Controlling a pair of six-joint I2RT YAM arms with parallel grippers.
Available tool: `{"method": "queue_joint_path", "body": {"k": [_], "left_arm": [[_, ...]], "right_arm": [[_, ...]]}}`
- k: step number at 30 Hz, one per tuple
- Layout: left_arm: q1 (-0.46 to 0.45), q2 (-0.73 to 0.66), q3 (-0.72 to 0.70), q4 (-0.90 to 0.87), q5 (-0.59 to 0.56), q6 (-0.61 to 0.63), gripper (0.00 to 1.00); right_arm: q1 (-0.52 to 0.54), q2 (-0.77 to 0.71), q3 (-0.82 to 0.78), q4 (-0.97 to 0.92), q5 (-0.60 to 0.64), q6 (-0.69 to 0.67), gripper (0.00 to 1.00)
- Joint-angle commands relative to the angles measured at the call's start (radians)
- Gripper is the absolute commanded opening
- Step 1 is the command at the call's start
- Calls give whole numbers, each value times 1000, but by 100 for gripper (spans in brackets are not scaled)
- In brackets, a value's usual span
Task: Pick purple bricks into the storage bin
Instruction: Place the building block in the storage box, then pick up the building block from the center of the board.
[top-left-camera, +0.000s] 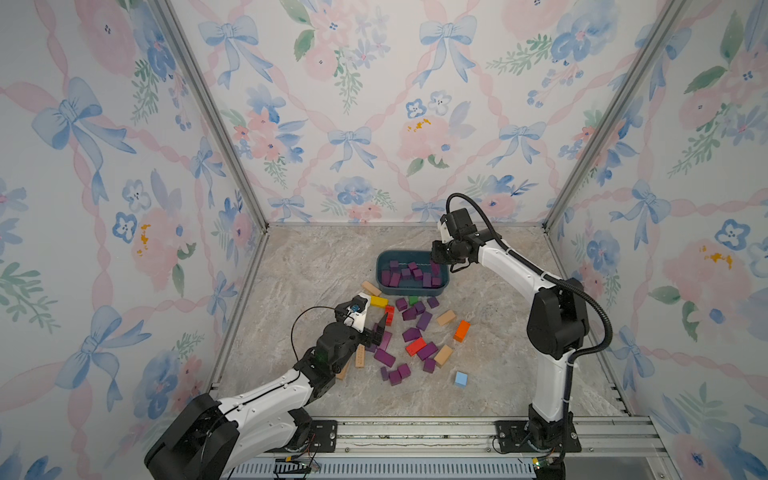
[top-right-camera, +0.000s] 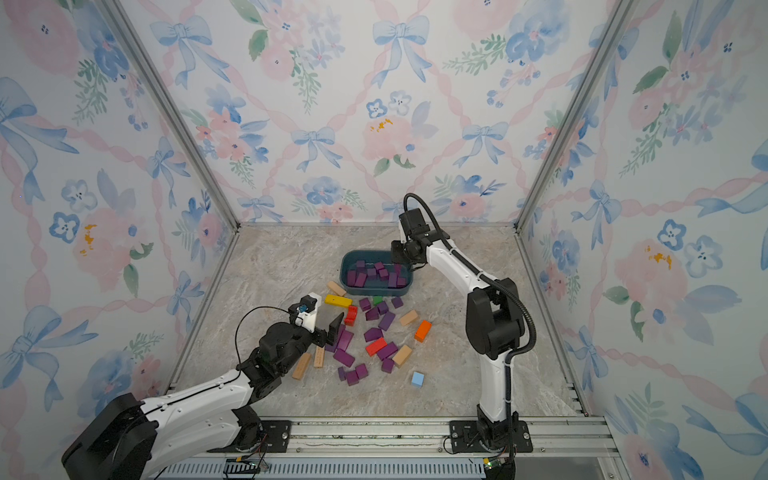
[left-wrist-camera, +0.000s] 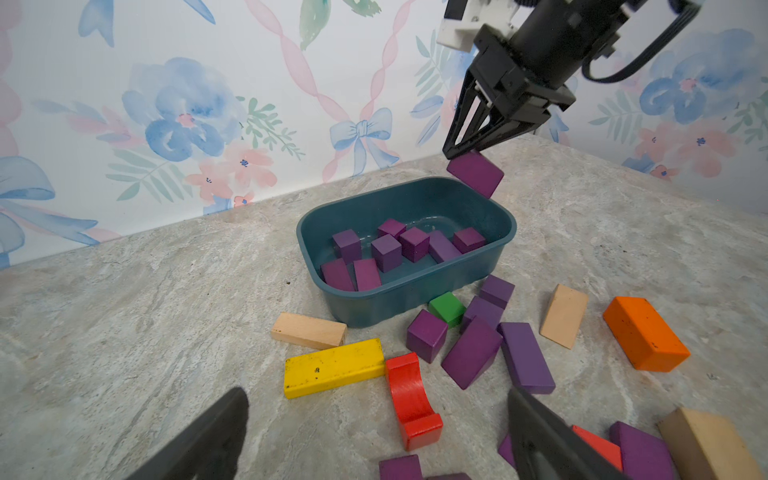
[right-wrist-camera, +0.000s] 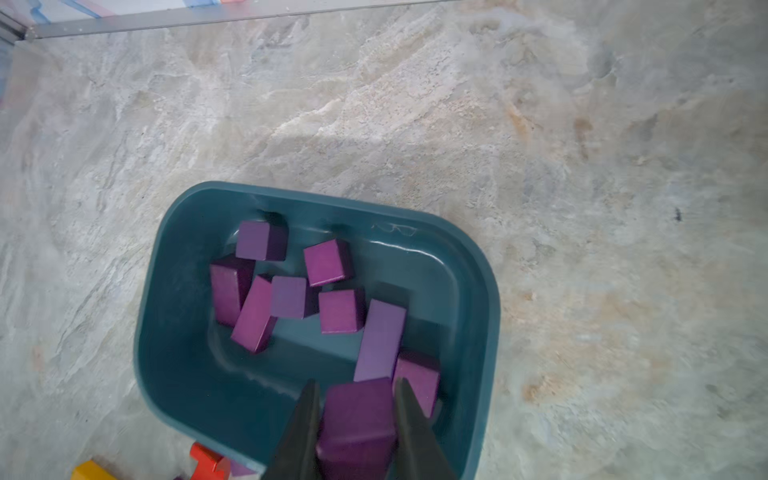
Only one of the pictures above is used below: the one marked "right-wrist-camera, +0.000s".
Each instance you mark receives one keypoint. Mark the teal plastic storage bin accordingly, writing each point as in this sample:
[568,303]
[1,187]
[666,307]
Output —
[196,379]

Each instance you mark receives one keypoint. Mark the yellow-orange brick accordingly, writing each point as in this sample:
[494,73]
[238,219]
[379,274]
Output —
[90,470]

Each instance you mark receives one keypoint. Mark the purple cube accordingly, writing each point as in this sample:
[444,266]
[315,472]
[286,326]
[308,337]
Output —
[342,311]
[328,262]
[293,298]
[422,372]

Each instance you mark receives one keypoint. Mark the purple block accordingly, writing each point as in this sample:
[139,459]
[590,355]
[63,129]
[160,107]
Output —
[357,435]

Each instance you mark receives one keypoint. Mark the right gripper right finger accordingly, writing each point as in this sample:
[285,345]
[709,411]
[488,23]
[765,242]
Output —
[418,454]

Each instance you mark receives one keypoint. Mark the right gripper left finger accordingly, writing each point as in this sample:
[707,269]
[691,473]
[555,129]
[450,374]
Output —
[295,456]

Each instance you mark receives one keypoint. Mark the purple long brick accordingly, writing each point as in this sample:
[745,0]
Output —
[255,323]

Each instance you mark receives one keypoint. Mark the red arch brick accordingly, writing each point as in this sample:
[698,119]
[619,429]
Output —
[210,464]

